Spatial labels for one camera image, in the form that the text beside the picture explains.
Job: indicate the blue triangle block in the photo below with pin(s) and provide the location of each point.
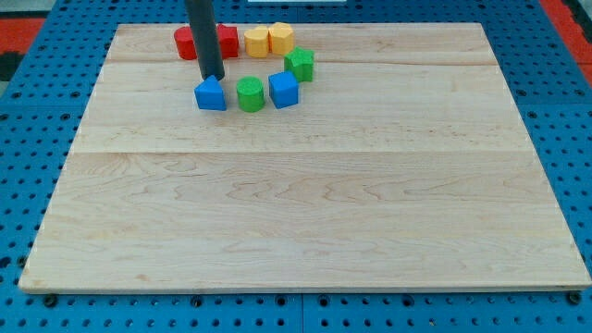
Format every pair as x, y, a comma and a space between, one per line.
209, 95

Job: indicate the red circle block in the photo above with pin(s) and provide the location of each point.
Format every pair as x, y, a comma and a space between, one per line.
184, 42

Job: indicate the blue cube block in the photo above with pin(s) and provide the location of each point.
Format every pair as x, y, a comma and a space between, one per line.
283, 89

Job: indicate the green cylinder block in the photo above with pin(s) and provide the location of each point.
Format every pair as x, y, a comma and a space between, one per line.
250, 91

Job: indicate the green star block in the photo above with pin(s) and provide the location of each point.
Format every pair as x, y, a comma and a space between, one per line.
300, 62

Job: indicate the light wooden board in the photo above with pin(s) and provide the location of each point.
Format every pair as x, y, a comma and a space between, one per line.
405, 167

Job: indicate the yellow hexagon block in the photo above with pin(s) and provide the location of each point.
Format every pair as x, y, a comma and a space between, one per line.
281, 38

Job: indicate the yellow heart block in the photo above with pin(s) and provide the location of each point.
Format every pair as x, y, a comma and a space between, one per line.
256, 42

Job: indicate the red star block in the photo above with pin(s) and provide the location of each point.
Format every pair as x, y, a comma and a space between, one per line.
228, 40

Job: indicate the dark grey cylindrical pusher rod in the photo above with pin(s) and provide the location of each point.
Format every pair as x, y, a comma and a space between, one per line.
201, 17

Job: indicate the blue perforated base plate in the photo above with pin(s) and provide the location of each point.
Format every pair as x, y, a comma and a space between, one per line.
44, 101

